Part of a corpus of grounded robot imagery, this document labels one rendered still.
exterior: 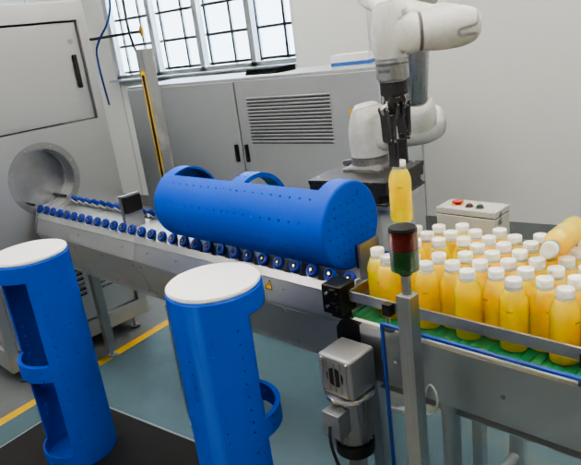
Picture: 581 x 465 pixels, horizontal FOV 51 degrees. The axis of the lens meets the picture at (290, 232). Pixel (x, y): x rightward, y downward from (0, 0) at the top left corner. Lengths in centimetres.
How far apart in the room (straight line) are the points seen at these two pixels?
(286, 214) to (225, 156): 246
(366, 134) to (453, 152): 236
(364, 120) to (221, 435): 135
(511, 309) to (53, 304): 160
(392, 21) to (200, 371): 108
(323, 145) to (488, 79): 142
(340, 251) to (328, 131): 194
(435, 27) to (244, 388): 111
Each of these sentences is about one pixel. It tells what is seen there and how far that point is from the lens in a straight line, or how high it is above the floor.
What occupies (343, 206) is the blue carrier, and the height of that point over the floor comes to 116.
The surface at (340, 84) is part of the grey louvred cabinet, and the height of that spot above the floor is 136.
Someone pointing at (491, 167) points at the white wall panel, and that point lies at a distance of 475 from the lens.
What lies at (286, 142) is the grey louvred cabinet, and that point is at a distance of 395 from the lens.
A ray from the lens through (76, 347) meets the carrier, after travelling 249.
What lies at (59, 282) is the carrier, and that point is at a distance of 239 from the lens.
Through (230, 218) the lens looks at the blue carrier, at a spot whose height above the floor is 111.
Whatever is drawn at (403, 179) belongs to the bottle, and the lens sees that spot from 176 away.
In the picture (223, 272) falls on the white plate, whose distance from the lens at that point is 182.
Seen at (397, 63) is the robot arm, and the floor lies 157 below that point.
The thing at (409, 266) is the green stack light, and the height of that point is 118.
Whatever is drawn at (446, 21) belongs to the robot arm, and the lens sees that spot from 171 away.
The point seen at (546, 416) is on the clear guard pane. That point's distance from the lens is 148.
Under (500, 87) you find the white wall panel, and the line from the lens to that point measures 463.
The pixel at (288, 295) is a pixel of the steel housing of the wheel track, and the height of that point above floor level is 86.
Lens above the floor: 168
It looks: 18 degrees down
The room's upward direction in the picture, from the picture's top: 8 degrees counter-clockwise
